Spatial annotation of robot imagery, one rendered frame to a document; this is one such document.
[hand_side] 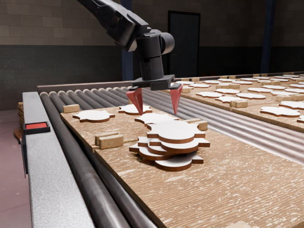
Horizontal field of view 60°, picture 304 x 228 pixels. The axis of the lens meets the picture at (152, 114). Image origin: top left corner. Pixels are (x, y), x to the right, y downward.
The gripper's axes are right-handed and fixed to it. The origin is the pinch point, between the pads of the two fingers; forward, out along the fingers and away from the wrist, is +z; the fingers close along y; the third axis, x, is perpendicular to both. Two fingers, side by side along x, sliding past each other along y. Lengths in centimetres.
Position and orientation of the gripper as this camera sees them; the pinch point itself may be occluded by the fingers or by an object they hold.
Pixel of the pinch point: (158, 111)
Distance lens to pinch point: 71.2
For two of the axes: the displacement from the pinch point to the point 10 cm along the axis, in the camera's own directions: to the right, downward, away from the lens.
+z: 1.4, 9.5, 2.9
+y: -9.4, 0.4, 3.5
